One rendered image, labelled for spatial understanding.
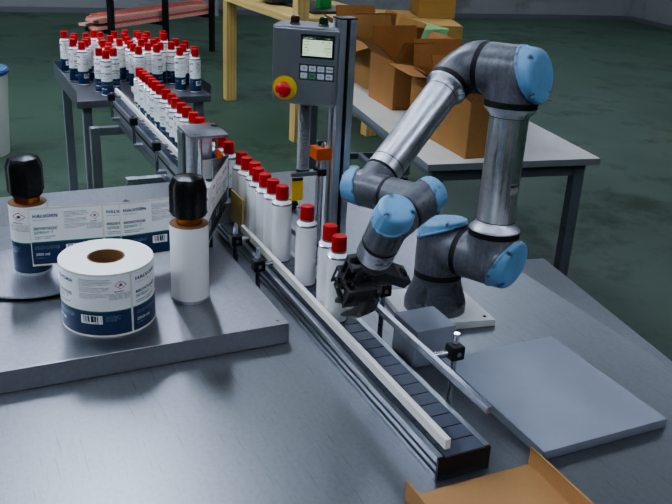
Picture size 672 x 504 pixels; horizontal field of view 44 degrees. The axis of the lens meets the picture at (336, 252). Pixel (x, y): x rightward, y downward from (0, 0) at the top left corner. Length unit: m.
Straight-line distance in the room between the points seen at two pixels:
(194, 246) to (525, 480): 0.87
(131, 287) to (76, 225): 0.33
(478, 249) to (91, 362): 0.87
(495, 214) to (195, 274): 0.69
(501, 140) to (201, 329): 0.77
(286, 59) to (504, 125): 0.57
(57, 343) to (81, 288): 0.13
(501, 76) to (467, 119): 1.73
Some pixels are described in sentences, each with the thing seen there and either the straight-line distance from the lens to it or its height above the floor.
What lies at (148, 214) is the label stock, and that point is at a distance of 2.11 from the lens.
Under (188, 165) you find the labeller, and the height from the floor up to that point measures 1.05.
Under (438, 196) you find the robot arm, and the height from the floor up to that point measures 1.23.
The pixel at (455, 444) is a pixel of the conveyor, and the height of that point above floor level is 0.88.
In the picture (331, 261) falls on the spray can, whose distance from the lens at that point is 1.83.
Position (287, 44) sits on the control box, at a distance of 2.09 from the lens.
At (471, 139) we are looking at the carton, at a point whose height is 0.86.
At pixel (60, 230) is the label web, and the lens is 2.09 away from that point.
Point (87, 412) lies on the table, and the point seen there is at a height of 0.83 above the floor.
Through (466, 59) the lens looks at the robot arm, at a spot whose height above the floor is 1.45.
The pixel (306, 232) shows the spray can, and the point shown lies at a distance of 2.00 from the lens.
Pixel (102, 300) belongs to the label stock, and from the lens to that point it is 1.82.
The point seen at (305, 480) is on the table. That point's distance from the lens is 1.51.
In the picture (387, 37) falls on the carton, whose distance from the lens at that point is 4.64.
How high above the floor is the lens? 1.76
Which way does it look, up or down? 23 degrees down
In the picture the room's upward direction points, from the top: 3 degrees clockwise
